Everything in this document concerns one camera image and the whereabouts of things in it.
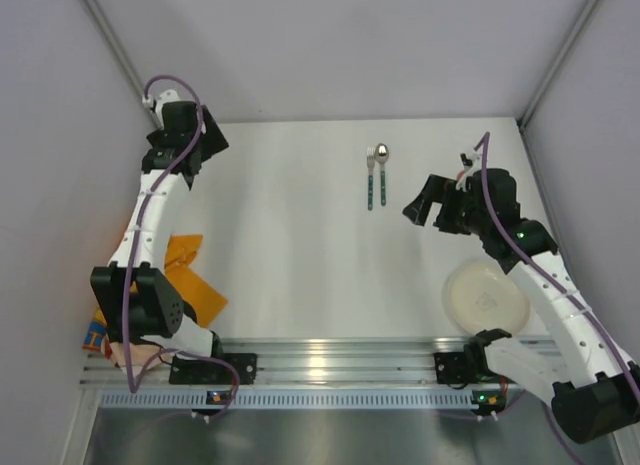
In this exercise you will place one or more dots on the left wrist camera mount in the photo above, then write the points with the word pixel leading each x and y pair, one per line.
pixel 155 104

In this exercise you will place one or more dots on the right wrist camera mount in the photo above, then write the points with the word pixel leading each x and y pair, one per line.
pixel 471 163

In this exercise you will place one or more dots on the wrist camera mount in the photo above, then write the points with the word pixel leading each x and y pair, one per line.
pixel 155 104
pixel 471 163

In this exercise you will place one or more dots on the aluminium mounting rail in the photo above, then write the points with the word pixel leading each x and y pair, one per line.
pixel 332 363

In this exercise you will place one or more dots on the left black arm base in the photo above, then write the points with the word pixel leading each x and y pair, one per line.
pixel 198 372

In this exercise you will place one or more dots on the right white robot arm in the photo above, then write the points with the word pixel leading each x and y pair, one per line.
pixel 600 394

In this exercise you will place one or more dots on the orange Mickey Mouse placemat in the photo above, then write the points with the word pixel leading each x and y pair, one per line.
pixel 205 301

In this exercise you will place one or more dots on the slotted grey cable duct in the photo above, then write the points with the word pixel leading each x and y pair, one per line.
pixel 309 399

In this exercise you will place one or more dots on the cream white plate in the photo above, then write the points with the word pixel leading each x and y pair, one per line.
pixel 479 296

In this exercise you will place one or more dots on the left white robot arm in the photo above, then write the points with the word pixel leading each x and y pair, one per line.
pixel 137 300

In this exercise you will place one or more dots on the green handled fork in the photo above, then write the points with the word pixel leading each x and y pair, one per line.
pixel 370 163

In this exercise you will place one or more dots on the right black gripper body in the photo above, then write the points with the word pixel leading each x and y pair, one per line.
pixel 446 208

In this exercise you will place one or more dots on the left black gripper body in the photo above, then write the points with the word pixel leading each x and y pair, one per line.
pixel 211 136

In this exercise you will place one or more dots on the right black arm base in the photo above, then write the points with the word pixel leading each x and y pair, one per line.
pixel 453 369

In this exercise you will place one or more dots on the green handled spoon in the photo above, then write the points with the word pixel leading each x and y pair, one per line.
pixel 382 157

